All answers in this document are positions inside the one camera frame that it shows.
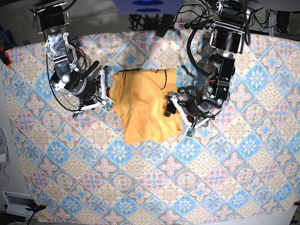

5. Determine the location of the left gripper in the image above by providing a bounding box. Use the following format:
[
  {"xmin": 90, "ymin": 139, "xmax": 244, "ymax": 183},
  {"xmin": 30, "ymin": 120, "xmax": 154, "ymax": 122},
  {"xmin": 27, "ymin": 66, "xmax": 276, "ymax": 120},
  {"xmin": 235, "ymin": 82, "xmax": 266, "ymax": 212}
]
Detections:
[{"xmin": 164, "ymin": 93, "xmax": 211, "ymax": 122}]

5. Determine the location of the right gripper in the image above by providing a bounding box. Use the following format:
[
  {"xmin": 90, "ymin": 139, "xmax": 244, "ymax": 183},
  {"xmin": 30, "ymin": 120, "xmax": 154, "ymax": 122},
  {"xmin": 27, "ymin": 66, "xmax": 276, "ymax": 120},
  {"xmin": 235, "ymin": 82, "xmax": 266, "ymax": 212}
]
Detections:
[{"xmin": 75, "ymin": 78, "xmax": 110, "ymax": 108}]

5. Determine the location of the yellow T-shirt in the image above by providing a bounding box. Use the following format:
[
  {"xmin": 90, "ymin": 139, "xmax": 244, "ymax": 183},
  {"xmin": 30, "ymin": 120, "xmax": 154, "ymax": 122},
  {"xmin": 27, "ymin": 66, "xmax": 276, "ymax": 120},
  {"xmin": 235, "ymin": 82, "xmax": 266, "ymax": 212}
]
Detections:
[{"xmin": 109, "ymin": 68, "xmax": 181, "ymax": 145}]

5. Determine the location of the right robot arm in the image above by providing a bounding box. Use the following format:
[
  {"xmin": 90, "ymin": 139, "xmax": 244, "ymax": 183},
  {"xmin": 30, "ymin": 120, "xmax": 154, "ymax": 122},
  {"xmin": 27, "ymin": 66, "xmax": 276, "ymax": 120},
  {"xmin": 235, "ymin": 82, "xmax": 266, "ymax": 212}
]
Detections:
[{"xmin": 30, "ymin": 0, "xmax": 114, "ymax": 113}]

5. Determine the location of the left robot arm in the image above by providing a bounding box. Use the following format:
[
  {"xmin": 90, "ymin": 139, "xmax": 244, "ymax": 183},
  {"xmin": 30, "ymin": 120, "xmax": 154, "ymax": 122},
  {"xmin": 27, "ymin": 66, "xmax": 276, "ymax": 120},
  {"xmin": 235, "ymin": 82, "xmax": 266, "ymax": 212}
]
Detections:
[{"xmin": 164, "ymin": 0, "xmax": 250, "ymax": 125}]

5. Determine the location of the white power strip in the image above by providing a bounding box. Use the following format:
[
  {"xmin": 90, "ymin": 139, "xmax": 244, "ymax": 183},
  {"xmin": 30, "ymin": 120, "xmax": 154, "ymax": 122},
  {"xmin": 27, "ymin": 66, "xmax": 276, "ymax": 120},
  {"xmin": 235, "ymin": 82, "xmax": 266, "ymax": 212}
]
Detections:
[{"xmin": 174, "ymin": 22, "xmax": 190, "ymax": 30}]

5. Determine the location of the patterned blue tablecloth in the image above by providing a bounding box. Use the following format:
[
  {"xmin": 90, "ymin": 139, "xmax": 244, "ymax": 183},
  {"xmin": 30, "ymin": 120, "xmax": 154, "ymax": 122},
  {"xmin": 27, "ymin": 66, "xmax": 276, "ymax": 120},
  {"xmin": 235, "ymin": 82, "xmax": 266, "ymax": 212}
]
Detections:
[{"xmin": 0, "ymin": 35, "xmax": 300, "ymax": 225}]

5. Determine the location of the red clamp left upper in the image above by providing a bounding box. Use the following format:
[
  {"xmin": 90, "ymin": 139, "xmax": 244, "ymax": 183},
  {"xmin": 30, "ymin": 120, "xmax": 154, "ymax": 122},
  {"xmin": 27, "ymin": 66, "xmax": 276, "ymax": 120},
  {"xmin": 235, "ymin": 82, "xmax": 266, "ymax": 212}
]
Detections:
[{"xmin": 0, "ymin": 46, "xmax": 12, "ymax": 67}]

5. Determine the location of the white box left lower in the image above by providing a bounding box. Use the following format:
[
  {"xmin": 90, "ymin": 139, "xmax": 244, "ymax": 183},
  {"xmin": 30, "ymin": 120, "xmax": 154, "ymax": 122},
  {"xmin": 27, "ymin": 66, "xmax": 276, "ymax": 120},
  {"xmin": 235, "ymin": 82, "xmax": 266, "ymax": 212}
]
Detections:
[{"xmin": 1, "ymin": 191, "xmax": 35, "ymax": 218}]

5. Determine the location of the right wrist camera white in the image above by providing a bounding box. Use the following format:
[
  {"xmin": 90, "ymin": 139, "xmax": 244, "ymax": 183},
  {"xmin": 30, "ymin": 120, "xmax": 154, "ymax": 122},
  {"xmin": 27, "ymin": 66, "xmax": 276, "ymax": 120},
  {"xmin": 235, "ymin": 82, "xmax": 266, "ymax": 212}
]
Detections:
[{"xmin": 100, "ymin": 97, "xmax": 115, "ymax": 112}]

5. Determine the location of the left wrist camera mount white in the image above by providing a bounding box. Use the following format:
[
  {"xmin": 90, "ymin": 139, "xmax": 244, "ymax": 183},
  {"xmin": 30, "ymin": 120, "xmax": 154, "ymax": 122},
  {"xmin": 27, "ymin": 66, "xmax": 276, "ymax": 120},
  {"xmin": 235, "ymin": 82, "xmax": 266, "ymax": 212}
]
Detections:
[{"xmin": 171, "ymin": 96, "xmax": 210, "ymax": 138}]

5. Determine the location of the grey camera mount plate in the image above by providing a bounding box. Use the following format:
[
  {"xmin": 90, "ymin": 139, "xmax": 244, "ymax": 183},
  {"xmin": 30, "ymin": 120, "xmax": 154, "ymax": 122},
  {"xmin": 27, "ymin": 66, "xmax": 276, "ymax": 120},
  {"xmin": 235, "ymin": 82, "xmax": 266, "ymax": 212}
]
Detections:
[{"xmin": 113, "ymin": 0, "xmax": 183, "ymax": 15}]

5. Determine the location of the black mount post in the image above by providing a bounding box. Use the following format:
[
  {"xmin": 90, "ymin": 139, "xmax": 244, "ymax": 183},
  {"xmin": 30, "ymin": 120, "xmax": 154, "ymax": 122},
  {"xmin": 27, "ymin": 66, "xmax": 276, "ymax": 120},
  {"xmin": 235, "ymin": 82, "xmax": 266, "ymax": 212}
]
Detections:
[{"xmin": 156, "ymin": 14, "xmax": 174, "ymax": 38}]

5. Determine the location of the blue handled tool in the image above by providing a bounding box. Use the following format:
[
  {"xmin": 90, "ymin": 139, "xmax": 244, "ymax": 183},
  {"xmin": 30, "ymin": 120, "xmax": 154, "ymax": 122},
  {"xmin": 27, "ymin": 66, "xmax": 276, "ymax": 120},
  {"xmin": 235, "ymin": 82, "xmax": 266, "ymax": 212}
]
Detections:
[{"xmin": 0, "ymin": 26, "xmax": 17, "ymax": 48}]

